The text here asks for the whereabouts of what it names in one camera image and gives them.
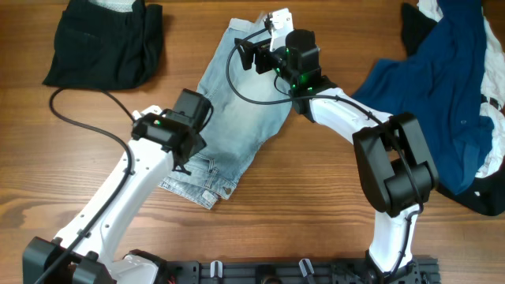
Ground light blue denim shorts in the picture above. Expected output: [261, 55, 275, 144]
[159, 18, 291, 209]

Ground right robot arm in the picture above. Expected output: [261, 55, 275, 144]
[232, 29, 440, 283]

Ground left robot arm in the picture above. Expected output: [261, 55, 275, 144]
[22, 89, 214, 283]

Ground folded black shorts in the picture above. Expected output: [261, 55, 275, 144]
[43, 0, 164, 91]

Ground white patterned garment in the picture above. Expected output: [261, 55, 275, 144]
[89, 0, 135, 13]

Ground dark blue shirt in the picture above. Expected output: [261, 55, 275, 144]
[352, 0, 494, 195]

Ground black mounting rail base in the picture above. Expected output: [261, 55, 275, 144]
[160, 258, 441, 284]

